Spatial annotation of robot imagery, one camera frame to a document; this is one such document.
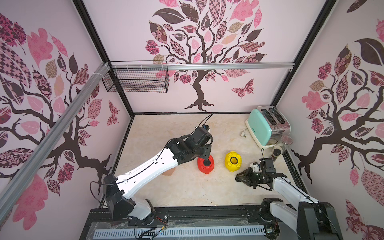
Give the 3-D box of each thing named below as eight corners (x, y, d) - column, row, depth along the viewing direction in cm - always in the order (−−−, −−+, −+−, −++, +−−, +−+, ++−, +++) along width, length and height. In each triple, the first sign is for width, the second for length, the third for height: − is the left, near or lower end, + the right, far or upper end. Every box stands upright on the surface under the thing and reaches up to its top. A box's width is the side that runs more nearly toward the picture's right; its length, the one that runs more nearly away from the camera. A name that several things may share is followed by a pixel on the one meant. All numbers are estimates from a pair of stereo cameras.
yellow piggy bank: (226, 172, 90) (228, 166, 83) (224, 158, 96) (226, 151, 89) (239, 172, 90) (243, 166, 83) (236, 158, 96) (239, 151, 89)
